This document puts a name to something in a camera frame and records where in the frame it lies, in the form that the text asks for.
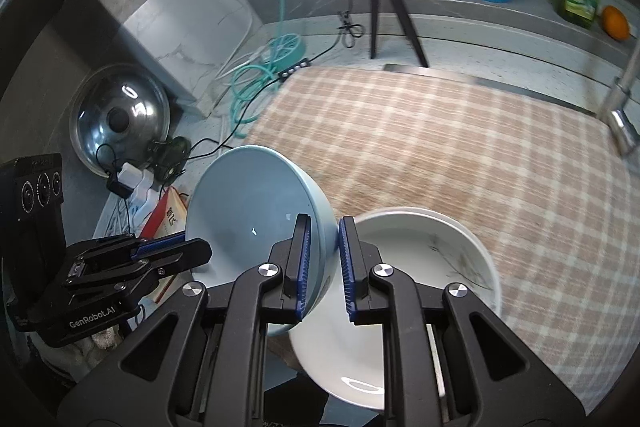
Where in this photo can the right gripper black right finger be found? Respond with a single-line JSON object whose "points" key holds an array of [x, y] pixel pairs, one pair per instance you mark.
{"points": [[448, 359]]}

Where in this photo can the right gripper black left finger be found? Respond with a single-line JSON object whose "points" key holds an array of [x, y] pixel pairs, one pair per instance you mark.
{"points": [[199, 359]]}

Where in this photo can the white shallow leaf-pattern bowl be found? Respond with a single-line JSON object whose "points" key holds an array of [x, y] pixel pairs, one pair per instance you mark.
{"points": [[366, 340]]}

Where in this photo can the light blue ceramic bowl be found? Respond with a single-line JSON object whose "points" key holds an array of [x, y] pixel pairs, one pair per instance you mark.
{"points": [[247, 201]]}

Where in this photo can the white power adapter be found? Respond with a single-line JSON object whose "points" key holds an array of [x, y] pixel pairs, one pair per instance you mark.
{"points": [[142, 197]]}

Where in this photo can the red and white book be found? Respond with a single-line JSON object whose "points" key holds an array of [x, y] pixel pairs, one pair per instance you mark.
{"points": [[168, 217]]}

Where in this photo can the dark green clip device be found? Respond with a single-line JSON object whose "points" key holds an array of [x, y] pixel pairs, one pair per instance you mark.
{"points": [[167, 158]]}

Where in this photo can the steel pot lid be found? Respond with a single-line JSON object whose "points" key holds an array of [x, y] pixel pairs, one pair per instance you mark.
{"points": [[116, 113]]}

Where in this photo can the plaid beige table cloth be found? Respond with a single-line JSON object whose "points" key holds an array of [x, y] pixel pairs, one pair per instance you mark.
{"points": [[542, 186]]}

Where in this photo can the teal power strip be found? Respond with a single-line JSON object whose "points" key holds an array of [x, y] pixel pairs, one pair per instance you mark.
{"points": [[285, 51]]}

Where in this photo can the chrome faucet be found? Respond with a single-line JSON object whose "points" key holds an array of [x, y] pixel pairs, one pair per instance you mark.
{"points": [[612, 109]]}

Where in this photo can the orange fruit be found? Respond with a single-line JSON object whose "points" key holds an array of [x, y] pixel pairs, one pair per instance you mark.
{"points": [[614, 23]]}

